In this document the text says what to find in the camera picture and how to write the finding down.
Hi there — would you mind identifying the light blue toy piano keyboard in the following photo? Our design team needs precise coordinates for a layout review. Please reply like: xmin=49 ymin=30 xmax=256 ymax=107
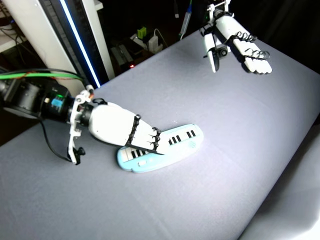
xmin=116 ymin=123 xmax=205 ymax=174

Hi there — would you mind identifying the black electronic box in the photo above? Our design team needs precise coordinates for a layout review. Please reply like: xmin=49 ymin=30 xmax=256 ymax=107
xmin=109 ymin=43 xmax=145 ymax=68

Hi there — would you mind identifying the white power strip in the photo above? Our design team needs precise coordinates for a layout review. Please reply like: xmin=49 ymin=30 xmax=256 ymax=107
xmin=129 ymin=27 xmax=169 ymax=54

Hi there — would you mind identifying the yellow-green charger block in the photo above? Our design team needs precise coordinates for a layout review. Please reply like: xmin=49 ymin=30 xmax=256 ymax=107
xmin=136 ymin=26 xmax=148 ymax=40

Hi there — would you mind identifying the grey tablecloth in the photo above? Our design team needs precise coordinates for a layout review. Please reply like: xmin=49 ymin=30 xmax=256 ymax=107
xmin=0 ymin=24 xmax=320 ymax=240

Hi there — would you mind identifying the white column with blue light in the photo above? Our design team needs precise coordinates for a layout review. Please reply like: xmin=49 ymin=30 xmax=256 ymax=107
xmin=2 ymin=0 xmax=116 ymax=88

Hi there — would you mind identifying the thin black cable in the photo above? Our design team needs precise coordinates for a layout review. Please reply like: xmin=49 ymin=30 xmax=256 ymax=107
xmin=39 ymin=121 xmax=72 ymax=163

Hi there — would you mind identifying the green cable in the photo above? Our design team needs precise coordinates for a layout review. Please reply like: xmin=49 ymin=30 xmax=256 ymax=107
xmin=0 ymin=70 xmax=85 ymax=81

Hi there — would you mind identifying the light blue hanging cable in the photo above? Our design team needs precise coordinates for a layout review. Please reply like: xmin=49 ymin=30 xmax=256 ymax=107
xmin=179 ymin=0 xmax=193 ymax=41

